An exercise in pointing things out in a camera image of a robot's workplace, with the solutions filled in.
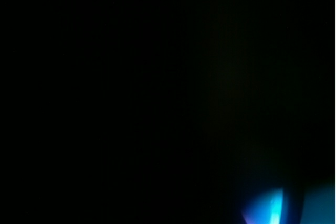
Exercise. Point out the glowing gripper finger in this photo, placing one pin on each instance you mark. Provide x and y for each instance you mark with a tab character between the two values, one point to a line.
316	205

